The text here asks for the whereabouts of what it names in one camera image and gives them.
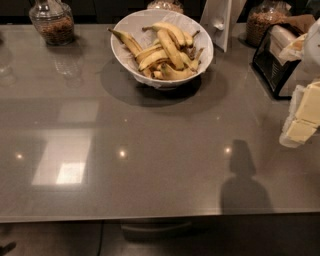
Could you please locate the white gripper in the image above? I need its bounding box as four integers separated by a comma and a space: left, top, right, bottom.
279, 82, 320, 148

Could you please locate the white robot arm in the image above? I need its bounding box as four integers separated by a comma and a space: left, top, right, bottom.
279, 19, 320, 148

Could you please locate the yellow banana bottom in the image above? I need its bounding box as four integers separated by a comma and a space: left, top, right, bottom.
160, 63, 195, 80

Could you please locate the yellow banana top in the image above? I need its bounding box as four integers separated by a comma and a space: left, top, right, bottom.
142, 21, 194, 49

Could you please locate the glass jar behind bowl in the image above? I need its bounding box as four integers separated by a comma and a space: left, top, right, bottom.
147, 0, 184, 14

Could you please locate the white ceramic bowl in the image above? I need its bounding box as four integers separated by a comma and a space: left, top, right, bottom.
111, 9, 214, 90

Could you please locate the glass jar with cereal right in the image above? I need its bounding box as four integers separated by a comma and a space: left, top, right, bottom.
246, 0, 290, 47

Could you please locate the glass jar with granola left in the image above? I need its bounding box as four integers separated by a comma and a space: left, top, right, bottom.
29, 0, 74, 45

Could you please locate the black wire bread rack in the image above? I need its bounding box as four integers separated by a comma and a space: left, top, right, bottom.
252, 24, 313, 100

